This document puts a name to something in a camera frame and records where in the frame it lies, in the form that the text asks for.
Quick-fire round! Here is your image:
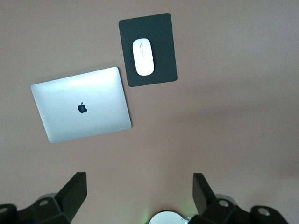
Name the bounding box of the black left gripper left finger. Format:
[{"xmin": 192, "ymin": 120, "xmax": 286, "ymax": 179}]
[{"xmin": 0, "ymin": 172, "xmax": 88, "ymax": 224}]

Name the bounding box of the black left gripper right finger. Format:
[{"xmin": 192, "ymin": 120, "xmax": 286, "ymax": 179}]
[{"xmin": 188, "ymin": 172, "xmax": 289, "ymax": 224}]

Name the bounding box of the white computer mouse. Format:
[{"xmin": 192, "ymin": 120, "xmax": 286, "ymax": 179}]
[{"xmin": 132, "ymin": 38, "xmax": 155, "ymax": 77}]

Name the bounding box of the black mouse pad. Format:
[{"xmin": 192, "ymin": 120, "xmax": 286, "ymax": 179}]
[{"xmin": 118, "ymin": 13, "xmax": 178, "ymax": 88}]

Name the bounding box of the brown table cover sheet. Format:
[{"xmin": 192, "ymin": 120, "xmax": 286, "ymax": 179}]
[{"xmin": 0, "ymin": 0, "xmax": 299, "ymax": 224}]

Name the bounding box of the silver laptop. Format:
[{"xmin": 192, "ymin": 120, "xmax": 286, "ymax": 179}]
[{"xmin": 30, "ymin": 67, "xmax": 133, "ymax": 144}]

